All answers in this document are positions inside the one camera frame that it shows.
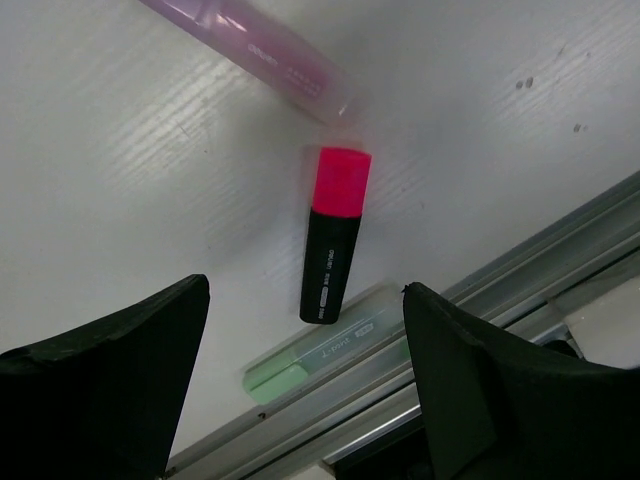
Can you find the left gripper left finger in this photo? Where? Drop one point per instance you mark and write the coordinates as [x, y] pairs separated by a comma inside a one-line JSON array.
[[103, 400]]

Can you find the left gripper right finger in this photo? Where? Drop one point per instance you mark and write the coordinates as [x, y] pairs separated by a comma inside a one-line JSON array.
[[495, 406]]

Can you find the green pastel long highlighter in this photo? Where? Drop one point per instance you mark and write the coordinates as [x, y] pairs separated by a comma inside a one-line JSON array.
[[366, 321]]

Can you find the black pink-capped highlighter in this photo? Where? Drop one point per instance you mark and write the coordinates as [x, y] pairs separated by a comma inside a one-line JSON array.
[[336, 211]]

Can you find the pink pastel highlighter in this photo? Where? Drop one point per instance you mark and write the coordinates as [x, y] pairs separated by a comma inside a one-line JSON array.
[[271, 52]]

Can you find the aluminium table frame rails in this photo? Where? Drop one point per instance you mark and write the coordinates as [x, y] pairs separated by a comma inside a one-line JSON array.
[[362, 418]]

